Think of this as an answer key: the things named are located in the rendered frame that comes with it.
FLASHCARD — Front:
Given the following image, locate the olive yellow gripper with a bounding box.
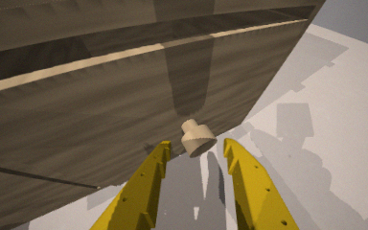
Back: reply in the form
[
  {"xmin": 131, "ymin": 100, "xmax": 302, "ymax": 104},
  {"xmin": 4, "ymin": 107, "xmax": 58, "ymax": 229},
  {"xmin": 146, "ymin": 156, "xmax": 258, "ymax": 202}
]
[{"xmin": 89, "ymin": 138, "xmax": 300, "ymax": 230}]

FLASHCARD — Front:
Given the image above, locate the brown wooden chest of drawers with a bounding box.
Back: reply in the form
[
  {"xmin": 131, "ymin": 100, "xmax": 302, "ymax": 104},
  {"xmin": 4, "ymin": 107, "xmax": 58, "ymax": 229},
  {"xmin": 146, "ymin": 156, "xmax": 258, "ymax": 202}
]
[{"xmin": 0, "ymin": 0, "xmax": 326, "ymax": 230}]

